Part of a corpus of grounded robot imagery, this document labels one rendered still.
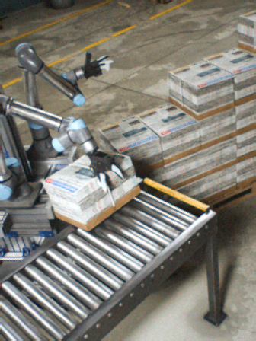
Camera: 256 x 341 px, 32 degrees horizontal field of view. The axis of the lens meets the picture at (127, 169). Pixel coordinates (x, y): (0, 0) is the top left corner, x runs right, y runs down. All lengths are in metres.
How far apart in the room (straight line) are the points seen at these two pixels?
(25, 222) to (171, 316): 1.04
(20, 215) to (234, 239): 1.50
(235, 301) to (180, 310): 0.34
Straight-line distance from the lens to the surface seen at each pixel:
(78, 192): 2.12
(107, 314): 1.92
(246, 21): 3.32
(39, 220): 2.63
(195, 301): 2.92
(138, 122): 3.04
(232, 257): 3.16
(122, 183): 2.28
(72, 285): 2.05
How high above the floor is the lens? 2.28
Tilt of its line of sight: 34 degrees down
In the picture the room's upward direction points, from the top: 10 degrees counter-clockwise
